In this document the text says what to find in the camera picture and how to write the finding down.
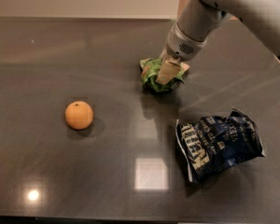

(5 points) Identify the green rice chip bag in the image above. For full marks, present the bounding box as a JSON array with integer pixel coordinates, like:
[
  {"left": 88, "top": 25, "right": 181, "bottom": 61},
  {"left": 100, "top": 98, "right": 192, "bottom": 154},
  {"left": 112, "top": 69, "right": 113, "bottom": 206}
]
[{"left": 140, "top": 58, "right": 189, "bottom": 92}]

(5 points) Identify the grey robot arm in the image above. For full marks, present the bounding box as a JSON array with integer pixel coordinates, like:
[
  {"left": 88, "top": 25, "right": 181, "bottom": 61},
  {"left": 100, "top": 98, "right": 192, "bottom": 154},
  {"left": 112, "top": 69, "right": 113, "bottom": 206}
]
[{"left": 156, "top": 0, "right": 280, "bottom": 85}]

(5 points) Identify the blue Kettle chip bag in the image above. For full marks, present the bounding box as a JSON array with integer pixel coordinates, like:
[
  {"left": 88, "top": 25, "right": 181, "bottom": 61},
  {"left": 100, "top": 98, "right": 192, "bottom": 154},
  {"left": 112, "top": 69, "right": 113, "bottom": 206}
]
[{"left": 175, "top": 108, "right": 265, "bottom": 183}]

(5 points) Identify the orange fruit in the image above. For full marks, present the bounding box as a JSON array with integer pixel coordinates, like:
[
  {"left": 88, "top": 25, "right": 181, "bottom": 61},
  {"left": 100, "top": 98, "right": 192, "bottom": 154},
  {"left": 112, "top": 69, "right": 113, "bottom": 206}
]
[{"left": 65, "top": 101, "right": 94, "bottom": 130}]

